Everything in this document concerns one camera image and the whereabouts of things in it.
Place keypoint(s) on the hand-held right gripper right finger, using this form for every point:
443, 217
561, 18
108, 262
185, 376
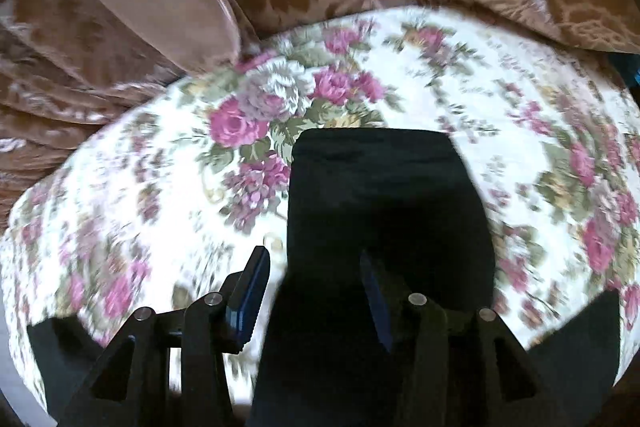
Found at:
378, 314

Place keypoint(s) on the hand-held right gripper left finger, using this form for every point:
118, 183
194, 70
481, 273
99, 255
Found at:
250, 302

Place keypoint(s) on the black pants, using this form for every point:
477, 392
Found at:
380, 197

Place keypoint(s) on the floral bed sheet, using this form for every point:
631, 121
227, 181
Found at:
150, 167

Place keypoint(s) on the small blue object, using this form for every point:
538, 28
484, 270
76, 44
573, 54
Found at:
632, 72

